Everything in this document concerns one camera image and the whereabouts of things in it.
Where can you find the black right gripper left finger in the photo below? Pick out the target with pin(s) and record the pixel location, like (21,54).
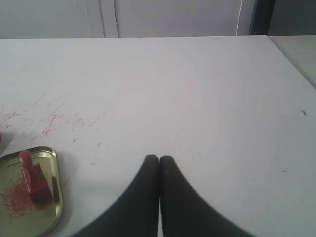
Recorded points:
(135,213)

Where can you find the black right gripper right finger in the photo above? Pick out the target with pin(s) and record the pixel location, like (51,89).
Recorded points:
(184,212)

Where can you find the red plastic stamp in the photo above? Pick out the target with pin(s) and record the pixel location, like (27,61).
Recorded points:
(36,183)

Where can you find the gold metal tin lid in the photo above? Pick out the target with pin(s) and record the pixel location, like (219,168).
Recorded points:
(31,203)

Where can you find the white cabinet doors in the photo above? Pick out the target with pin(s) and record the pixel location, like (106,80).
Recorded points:
(124,18)

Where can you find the dark vertical post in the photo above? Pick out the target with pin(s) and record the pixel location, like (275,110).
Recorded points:
(261,17)

